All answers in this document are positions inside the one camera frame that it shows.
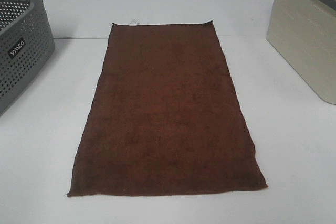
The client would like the brown towel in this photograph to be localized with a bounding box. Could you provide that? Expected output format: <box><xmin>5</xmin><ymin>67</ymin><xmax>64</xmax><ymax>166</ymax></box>
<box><xmin>68</xmin><ymin>22</ymin><xmax>267</xmax><ymax>197</ymax></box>

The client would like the white towel label tag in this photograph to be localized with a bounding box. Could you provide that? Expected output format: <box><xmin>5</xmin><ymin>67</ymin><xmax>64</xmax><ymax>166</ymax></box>
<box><xmin>129</xmin><ymin>19</ymin><xmax>139</xmax><ymax>26</ymax></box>

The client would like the beige storage bin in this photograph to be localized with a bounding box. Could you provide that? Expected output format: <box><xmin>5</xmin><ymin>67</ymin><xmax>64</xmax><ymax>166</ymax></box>
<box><xmin>267</xmin><ymin>0</ymin><xmax>335</xmax><ymax>104</ymax></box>

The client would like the grey perforated plastic basket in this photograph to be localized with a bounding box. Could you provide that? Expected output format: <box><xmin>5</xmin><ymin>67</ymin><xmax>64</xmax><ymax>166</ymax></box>
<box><xmin>1</xmin><ymin>0</ymin><xmax>55</xmax><ymax>112</ymax></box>

